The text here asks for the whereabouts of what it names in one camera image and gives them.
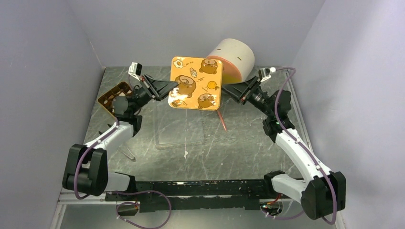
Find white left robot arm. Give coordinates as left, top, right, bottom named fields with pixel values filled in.
left=62, top=75, right=178, bottom=200

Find red pen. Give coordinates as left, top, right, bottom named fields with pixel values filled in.
left=216, top=109, right=228, bottom=132

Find aluminium frame rail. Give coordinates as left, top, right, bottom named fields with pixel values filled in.
left=50, top=189, right=110, bottom=229

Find clear plastic tray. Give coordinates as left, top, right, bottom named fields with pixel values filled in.
left=153, top=99, right=204, bottom=150

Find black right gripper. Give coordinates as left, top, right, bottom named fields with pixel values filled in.
left=222, top=75, right=274, bottom=118

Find black metal tongs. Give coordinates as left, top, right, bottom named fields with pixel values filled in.
left=120, top=144, right=136, bottom=162

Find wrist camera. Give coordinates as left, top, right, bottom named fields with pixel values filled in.
left=128, top=62, right=142, bottom=81
left=258, top=67, right=277, bottom=82

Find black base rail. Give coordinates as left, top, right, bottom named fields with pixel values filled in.
left=105, top=179, right=282, bottom=213

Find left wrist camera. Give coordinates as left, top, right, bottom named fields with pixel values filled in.
left=128, top=62, right=142, bottom=81

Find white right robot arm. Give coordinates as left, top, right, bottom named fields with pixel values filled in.
left=222, top=77, right=346, bottom=224

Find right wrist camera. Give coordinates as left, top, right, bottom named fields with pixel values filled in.
left=258, top=67, right=277, bottom=82

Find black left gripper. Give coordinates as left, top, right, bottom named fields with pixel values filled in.
left=130, top=73, right=179, bottom=115

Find gold chocolate tin box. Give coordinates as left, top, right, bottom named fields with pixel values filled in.
left=97, top=82, right=133, bottom=117

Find silver tin lid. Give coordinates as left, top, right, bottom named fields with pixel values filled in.
left=168, top=56, right=223, bottom=111

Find round pastel drawer cabinet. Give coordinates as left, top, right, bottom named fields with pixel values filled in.
left=207, top=38, right=255, bottom=84

